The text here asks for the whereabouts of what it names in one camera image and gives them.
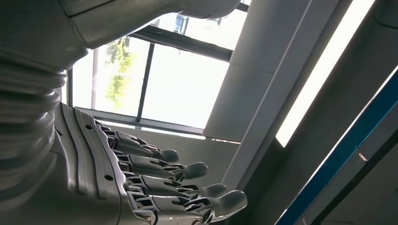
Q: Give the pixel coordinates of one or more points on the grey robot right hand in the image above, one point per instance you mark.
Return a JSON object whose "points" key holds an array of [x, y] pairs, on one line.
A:
{"points": [[87, 174]]}

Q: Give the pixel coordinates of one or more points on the blue metal beam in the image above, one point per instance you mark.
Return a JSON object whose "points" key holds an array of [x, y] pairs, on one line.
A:
{"points": [[342, 149]]}

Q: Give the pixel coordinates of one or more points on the long ceiling light strip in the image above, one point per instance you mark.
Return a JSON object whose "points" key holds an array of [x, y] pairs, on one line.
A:
{"points": [[323, 68]]}

